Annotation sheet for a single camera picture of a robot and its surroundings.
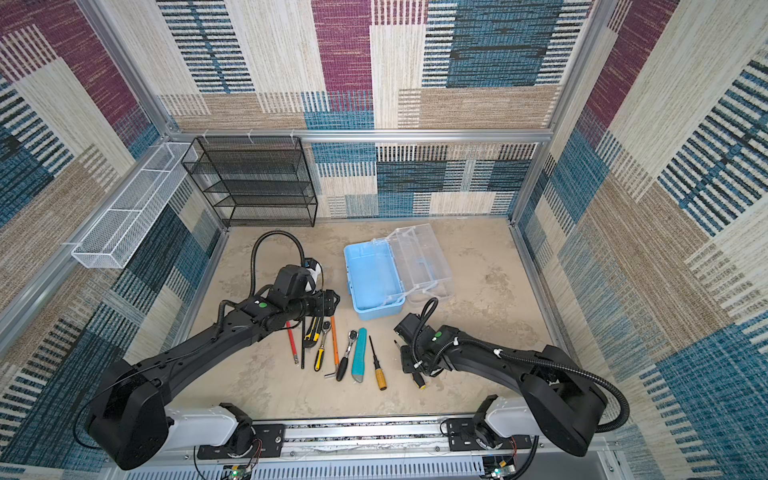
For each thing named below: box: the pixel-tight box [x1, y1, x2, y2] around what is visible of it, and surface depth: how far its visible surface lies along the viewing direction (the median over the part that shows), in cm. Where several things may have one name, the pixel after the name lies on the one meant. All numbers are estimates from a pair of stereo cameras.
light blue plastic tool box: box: [344, 223, 455, 320], surface depth 101 cm
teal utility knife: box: [351, 327, 367, 384], surface depth 88 cm
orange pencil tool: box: [324, 316, 340, 377], surface depth 90 cm
